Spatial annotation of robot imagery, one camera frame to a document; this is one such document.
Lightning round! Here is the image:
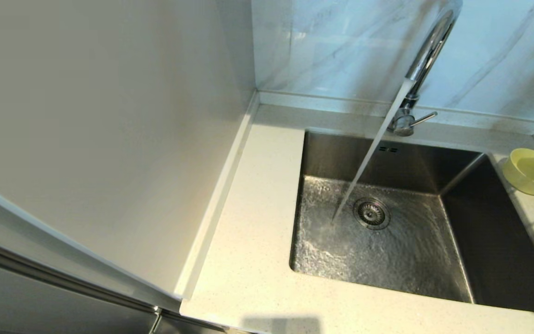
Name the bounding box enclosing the chrome gooseneck kitchen faucet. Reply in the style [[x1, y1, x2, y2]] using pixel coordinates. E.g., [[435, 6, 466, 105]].
[[386, 0, 463, 137]]

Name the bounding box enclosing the yellow plastic bowl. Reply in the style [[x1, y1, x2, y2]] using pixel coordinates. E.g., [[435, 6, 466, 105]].
[[502, 148, 534, 196]]

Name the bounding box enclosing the stainless steel sink basin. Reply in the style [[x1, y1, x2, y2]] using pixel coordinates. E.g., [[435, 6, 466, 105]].
[[289, 131, 534, 314]]

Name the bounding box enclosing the running water stream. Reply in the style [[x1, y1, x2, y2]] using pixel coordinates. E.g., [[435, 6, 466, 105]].
[[332, 80, 416, 223]]

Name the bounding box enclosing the round metal drain strainer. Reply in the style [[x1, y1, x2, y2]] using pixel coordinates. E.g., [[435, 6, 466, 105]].
[[353, 198, 391, 231]]

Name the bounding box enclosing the grey steel cabinet front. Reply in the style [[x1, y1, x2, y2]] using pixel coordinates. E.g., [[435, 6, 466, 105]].
[[0, 231, 230, 334]]

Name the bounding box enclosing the steel cabinet handle rail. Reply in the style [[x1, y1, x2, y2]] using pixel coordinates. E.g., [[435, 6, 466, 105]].
[[0, 232, 163, 315]]

